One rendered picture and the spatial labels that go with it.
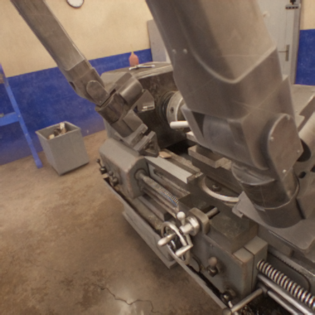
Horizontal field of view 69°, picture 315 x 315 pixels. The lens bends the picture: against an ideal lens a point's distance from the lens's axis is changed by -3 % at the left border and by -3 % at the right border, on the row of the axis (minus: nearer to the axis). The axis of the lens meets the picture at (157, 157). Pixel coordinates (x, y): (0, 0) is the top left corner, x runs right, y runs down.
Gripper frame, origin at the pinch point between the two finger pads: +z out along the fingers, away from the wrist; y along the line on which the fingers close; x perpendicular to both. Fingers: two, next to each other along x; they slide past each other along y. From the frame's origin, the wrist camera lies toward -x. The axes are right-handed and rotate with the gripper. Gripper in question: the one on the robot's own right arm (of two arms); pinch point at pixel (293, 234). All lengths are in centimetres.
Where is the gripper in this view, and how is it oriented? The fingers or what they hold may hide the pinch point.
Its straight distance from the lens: 42.7
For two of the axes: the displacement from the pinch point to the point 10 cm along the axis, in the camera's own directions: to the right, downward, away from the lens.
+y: -5.3, -3.1, 7.9
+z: 5.5, 5.9, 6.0
